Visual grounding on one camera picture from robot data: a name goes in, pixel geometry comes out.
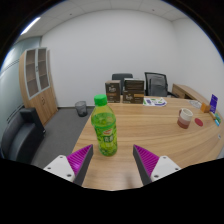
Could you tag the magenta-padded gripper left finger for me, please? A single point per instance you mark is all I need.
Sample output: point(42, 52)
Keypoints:
point(60, 165)

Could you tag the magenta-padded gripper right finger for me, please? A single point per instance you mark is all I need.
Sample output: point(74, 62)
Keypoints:
point(163, 166)

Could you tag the green drink bottle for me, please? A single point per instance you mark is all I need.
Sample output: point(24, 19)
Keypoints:
point(105, 130)

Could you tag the dark leather sofa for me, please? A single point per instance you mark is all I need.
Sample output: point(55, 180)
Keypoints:
point(21, 136)

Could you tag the white and brown mug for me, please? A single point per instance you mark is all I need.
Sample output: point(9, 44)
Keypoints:
point(184, 118)

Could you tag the flat round red coaster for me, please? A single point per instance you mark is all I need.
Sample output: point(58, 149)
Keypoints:
point(199, 122)

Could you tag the grey waste bin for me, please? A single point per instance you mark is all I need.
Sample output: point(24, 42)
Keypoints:
point(81, 108)

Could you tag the white printed leaflet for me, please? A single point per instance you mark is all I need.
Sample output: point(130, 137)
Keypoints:
point(154, 101)

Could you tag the wooden shelf cabinet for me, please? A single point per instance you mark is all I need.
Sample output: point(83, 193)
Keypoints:
point(45, 101)

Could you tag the orange-brown cardboard box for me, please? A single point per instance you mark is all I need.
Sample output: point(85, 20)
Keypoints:
point(205, 108)

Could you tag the wooden side desk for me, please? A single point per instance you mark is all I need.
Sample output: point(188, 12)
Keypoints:
point(185, 91)

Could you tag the purple package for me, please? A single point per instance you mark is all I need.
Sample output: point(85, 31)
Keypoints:
point(213, 103)

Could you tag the grey mesh-back armchair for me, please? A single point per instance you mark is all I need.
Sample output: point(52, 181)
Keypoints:
point(156, 85)

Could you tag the dark brown flat box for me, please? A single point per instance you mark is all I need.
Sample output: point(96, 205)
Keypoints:
point(134, 84)

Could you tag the small dark brown box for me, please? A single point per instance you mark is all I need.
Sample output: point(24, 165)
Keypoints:
point(113, 91)

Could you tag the black office chair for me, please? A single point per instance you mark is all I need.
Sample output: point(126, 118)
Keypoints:
point(118, 77)

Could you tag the long ceiling light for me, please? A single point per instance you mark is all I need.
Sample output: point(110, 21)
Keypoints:
point(30, 26)

